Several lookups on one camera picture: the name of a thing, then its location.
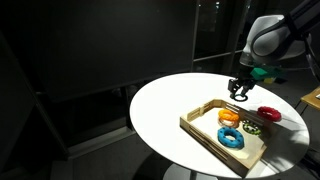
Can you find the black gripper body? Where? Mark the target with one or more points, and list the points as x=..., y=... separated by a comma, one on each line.
x=240, y=82

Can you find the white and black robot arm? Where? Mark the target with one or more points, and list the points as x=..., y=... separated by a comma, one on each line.
x=268, y=40

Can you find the light wooden slatted crate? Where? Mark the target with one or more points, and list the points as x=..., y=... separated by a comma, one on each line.
x=213, y=146

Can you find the light wooden side table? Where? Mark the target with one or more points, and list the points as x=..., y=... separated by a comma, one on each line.
x=312, y=97

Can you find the dark metal window frame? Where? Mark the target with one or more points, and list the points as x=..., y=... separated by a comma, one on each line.
x=196, y=33

